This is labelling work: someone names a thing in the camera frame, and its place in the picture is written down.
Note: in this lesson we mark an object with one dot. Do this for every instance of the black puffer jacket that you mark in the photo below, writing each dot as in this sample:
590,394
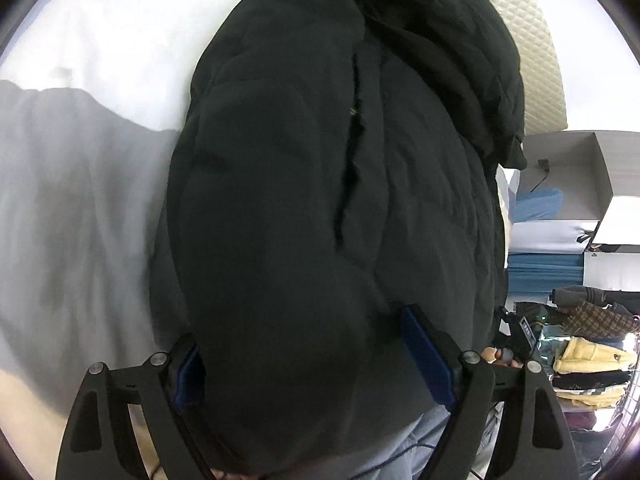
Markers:
300,210

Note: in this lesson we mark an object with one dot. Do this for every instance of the person's jeans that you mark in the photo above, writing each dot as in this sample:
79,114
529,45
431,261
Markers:
400,455

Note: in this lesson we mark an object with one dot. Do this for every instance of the yellow fleece garment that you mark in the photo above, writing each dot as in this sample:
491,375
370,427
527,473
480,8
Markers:
590,357

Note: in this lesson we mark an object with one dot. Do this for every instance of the dark grey garment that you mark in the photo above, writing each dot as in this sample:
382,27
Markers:
580,295

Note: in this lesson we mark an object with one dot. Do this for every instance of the teal curtain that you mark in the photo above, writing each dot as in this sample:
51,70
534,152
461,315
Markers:
545,269

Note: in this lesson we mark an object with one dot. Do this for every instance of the cream quilted headboard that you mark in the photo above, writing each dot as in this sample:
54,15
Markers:
530,50

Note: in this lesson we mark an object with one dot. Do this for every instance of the blue towel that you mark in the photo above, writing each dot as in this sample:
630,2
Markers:
537,205

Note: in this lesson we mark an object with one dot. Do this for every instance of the person's right hand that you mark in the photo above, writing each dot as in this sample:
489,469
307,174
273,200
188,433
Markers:
495,355

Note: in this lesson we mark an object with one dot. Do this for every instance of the black wall charger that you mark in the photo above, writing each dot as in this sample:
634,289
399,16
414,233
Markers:
543,165

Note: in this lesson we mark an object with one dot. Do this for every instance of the brown plaid garment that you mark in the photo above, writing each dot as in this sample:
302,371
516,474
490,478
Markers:
605,317

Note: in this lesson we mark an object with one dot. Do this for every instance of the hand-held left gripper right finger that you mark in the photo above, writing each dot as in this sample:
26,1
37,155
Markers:
425,355

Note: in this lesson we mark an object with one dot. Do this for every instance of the pale yellow folded garment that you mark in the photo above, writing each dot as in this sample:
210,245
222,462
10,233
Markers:
595,397

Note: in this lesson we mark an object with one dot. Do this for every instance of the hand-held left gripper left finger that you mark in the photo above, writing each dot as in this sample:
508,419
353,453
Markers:
187,375

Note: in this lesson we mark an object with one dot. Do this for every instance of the black folded garment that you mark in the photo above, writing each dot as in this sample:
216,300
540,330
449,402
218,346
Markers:
590,381

